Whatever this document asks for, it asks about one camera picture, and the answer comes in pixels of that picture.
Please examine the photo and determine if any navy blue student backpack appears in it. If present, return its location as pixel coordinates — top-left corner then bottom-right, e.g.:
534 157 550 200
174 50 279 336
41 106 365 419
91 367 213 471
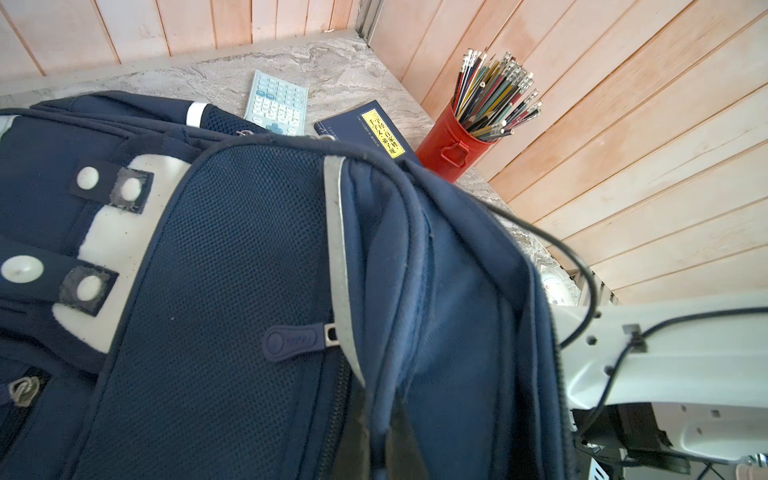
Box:
1 91 573 479

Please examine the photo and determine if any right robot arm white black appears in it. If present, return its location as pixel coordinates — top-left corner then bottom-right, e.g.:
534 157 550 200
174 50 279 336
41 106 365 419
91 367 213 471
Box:
533 279 767 479

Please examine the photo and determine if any red pen holder cup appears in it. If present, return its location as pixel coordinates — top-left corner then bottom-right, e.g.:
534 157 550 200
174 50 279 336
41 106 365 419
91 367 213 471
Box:
416 104 494 183

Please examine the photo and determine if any blue book yellow label back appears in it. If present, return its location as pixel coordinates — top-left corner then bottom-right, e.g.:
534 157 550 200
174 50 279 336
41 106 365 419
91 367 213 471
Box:
314 100 421 165

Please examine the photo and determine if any light green calculator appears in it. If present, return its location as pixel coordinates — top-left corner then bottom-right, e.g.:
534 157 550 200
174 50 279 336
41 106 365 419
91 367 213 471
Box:
244 71 308 136

